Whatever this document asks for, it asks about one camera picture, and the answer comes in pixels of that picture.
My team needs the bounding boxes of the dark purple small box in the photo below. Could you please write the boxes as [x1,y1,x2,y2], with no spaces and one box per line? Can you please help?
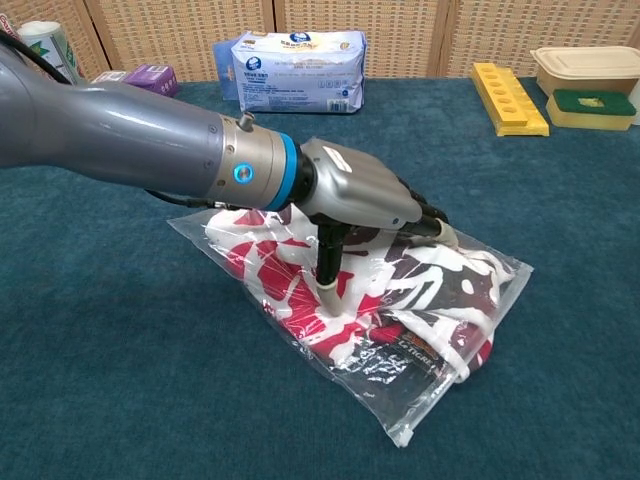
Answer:
[122,63,181,97]

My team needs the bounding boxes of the beige lidded lunch box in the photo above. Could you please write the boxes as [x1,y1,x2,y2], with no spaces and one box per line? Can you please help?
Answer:
[529,45,640,96]

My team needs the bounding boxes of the red white black garment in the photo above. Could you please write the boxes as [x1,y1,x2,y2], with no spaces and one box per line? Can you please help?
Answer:
[204,207,516,396]

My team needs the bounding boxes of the yellow tray with round holes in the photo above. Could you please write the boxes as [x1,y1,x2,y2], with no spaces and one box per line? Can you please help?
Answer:
[469,62,551,137]

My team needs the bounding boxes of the clear plastic zip bag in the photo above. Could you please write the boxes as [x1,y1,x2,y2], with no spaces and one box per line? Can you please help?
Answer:
[167,134,535,449]

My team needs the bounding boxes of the green yellow sponge box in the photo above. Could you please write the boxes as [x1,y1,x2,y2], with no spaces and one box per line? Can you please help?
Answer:
[544,88,639,132]

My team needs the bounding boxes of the teal carpet table cover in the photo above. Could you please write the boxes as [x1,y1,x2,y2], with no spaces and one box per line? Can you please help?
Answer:
[0,77,640,480]

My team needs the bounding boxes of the white green round canister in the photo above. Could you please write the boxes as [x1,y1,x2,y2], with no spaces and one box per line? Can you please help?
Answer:
[17,20,84,86]

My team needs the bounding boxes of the wicker folding screen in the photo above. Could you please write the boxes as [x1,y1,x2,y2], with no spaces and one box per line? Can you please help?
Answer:
[0,0,640,84]

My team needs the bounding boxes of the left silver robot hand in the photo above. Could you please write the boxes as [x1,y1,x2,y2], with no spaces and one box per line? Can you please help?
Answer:
[292,139,459,319]

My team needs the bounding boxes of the white blue tissue pack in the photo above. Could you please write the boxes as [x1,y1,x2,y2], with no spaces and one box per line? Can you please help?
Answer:
[212,29,366,115]

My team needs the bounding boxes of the light purple small box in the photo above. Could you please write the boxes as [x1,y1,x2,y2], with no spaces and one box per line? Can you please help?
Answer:
[89,69,131,85]

